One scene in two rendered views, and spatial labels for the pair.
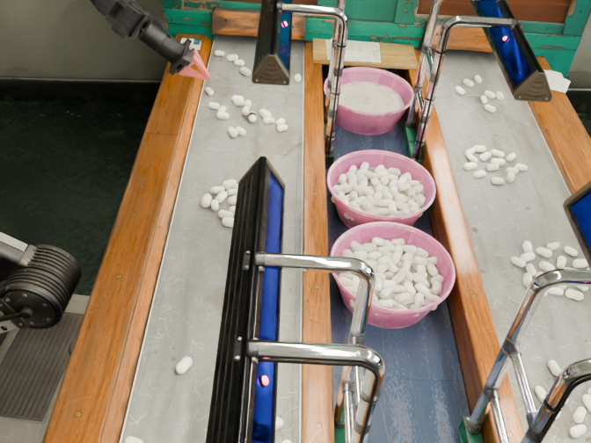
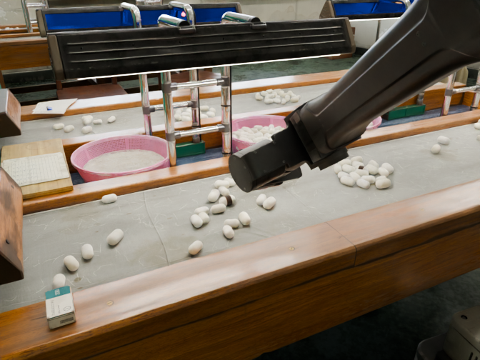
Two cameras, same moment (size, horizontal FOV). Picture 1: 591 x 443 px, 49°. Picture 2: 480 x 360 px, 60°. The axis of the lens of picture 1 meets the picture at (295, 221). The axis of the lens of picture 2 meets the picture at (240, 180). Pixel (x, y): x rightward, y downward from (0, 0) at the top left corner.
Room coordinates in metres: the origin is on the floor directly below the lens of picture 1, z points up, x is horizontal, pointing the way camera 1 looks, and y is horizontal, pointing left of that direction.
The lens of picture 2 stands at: (1.83, 0.89, 1.20)
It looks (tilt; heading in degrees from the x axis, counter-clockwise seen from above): 27 degrees down; 247
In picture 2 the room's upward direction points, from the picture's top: straight up
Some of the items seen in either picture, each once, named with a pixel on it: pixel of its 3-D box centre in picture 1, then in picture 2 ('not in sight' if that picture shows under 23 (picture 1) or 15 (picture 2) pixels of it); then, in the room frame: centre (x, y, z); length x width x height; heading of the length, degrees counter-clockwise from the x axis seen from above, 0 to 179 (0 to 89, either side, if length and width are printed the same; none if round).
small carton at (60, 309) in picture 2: (190, 44); (60, 306); (1.89, 0.38, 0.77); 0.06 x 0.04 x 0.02; 92
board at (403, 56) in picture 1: (364, 54); (34, 166); (1.93, -0.17, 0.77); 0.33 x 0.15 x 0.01; 92
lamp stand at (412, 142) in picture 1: (456, 85); (161, 81); (1.55, -0.39, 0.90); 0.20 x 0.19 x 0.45; 2
